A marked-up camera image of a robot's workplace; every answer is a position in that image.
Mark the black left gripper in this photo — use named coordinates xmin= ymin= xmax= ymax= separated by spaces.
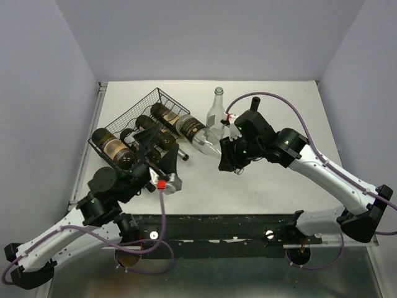
xmin=119 ymin=123 xmax=181 ymax=204

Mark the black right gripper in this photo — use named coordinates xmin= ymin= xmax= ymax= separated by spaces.
xmin=218 ymin=132 xmax=263 ymax=172

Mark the green bottle brown label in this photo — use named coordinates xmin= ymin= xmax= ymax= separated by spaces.
xmin=120 ymin=128 xmax=139 ymax=151

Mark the short clear glass bottle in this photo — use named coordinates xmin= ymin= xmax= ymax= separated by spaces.
xmin=175 ymin=114 xmax=221 ymax=159

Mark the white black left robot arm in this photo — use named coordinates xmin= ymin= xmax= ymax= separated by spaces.
xmin=1 ymin=125 xmax=182 ymax=290

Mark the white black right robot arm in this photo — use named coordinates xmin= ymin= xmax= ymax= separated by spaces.
xmin=218 ymin=111 xmax=393 ymax=243

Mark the tall clear glass bottle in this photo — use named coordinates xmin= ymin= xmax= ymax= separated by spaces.
xmin=206 ymin=87 xmax=226 ymax=140

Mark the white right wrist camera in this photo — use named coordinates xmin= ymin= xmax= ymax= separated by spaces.
xmin=220 ymin=114 xmax=241 ymax=140

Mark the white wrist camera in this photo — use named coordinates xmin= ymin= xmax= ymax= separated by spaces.
xmin=149 ymin=168 xmax=182 ymax=195
xmin=220 ymin=114 xmax=241 ymax=140

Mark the black wire wine rack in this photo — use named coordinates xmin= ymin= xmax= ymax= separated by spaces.
xmin=88 ymin=88 xmax=190 ymax=173

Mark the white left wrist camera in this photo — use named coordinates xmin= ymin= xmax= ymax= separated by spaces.
xmin=149 ymin=168 xmax=182 ymax=195

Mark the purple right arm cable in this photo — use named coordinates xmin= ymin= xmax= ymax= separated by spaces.
xmin=225 ymin=92 xmax=397 ymax=235

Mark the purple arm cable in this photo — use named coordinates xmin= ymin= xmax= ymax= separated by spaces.
xmin=1 ymin=191 xmax=167 ymax=285
xmin=225 ymin=92 xmax=397 ymax=235

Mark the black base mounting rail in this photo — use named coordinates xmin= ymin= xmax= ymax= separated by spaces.
xmin=144 ymin=214 xmax=322 ymax=260

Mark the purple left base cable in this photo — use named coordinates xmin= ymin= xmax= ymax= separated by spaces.
xmin=116 ymin=238 xmax=176 ymax=274

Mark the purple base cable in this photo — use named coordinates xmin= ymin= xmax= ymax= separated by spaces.
xmin=116 ymin=238 xmax=176 ymax=274
xmin=284 ymin=231 xmax=346 ymax=269

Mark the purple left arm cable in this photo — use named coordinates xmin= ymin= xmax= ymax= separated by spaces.
xmin=1 ymin=191 xmax=167 ymax=285

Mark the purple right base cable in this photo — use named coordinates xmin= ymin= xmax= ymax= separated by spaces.
xmin=284 ymin=231 xmax=346 ymax=269

